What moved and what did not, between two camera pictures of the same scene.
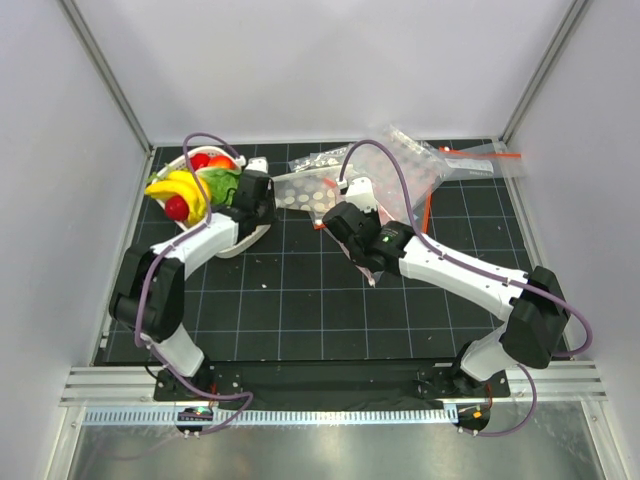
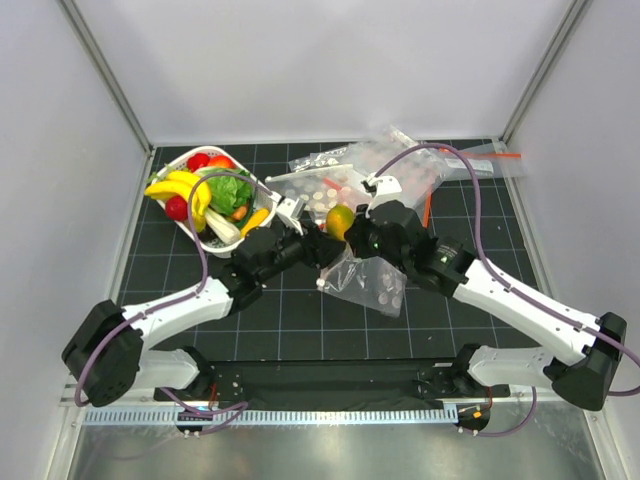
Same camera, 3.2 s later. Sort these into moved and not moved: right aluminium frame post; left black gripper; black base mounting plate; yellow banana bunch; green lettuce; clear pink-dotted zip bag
Moved: left black gripper; clear pink-dotted zip bag
Not moved: yellow banana bunch; green lettuce; right aluminium frame post; black base mounting plate
